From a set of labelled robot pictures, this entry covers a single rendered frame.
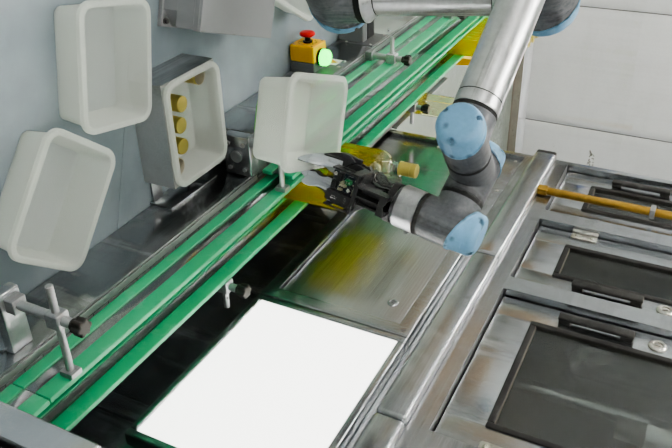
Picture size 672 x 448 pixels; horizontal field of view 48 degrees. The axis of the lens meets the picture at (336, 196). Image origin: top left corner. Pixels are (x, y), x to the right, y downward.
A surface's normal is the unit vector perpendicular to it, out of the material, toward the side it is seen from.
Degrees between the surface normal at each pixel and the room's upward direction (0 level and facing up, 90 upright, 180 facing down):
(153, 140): 90
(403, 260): 90
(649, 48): 90
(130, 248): 90
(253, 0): 1
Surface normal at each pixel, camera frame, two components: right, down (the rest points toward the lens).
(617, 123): -0.45, 0.45
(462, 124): -0.29, -0.41
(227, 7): 0.89, 0.22
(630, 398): -0.03, -0.87
